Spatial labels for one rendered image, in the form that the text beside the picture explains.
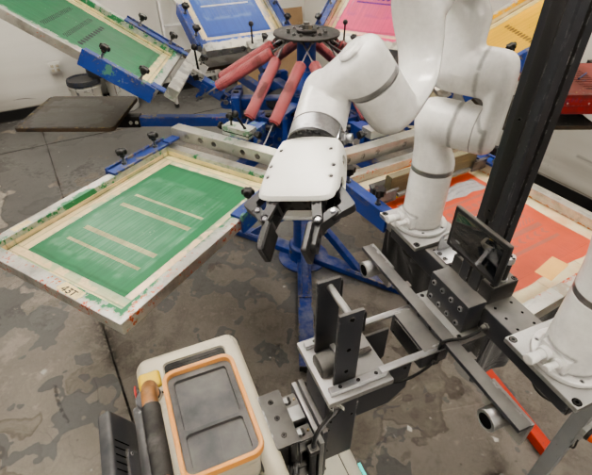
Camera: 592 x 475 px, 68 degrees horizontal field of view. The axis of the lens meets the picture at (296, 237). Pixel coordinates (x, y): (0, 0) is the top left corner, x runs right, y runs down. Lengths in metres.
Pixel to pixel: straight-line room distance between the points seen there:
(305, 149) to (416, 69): 0.23
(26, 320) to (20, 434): 0.68
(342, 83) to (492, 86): 0.39
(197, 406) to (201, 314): 1.56
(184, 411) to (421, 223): 0.66
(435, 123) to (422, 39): 0.29
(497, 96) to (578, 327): 0.43
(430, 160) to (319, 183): 0.51
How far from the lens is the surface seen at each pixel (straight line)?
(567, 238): 1.57
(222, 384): 0.94
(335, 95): 0.62
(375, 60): 0.59
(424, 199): 1.04
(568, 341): 0.85
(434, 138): 0.98
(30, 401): 2.40
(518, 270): 1.38
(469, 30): 0.94
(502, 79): 0.92
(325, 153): 0.55
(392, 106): 0.62
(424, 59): 0.71
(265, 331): 2.33
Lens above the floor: 1.78
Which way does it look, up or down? 38 degrees down
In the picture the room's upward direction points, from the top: straight up
